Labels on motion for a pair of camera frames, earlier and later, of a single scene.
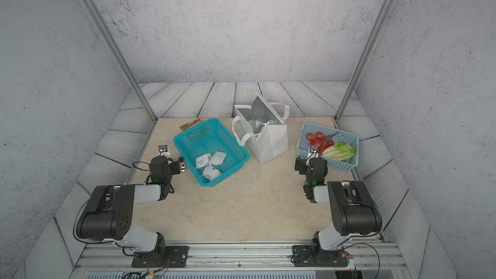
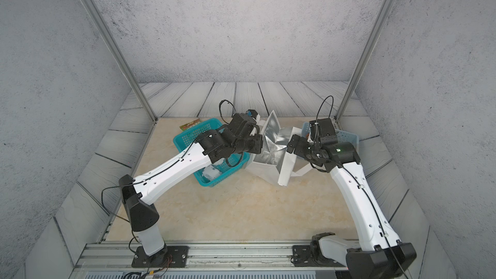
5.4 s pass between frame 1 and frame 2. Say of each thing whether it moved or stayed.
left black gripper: moved
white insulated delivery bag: moved
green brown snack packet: stayed
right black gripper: moved
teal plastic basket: stayed
